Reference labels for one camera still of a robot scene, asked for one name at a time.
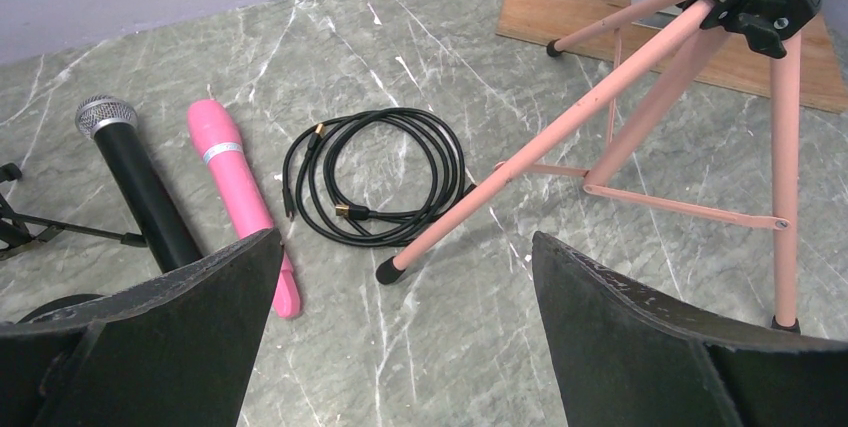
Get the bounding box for black silver handheld microphone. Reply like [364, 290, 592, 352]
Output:
[75, 95, 203, 273]

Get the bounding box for wooden board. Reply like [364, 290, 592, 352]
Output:
[496, 0, 847, 113]

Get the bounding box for black tripod mic stand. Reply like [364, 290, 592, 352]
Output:
[1, 195, 147, 261]

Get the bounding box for pink small microphone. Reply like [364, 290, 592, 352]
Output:
[187, 98, 303, 320]

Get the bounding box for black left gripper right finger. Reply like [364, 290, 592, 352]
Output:
[532, 232, 847, 426]

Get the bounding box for black round-base mic stand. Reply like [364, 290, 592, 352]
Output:
[18, 294, 101, 324]

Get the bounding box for coiled black cable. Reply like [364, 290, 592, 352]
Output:
[282, 107, 477, 249]

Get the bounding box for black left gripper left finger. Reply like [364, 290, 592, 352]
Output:
[1, 228, 282, 426]

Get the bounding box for pink tripod music stand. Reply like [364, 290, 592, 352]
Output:
[375, 0, 821, 333]

